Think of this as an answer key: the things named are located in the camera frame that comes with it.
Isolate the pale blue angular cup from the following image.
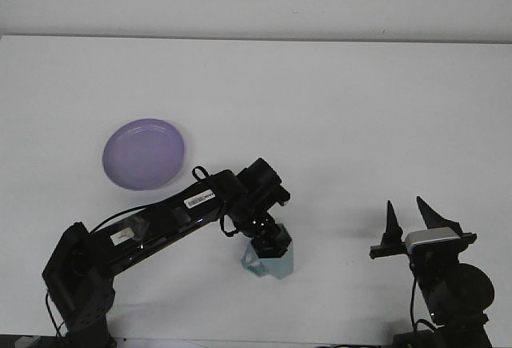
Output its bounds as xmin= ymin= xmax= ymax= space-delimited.
xmin=239 ymin=223 xmax=298 ymax=282

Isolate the pale purple round plate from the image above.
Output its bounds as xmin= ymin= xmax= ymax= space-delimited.
xmin=102 ymin=118 xmax=189 ymax=192

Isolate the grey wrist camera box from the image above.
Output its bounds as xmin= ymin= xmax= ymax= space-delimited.
xmin=403 ymin=227 xmax=462 ymax=254

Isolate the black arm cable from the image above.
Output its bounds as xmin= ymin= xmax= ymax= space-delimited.
xmin=410 ymin=271 xmax=437 ymax=335
xmin=44 ymin=166 xmax=243 ymax=339

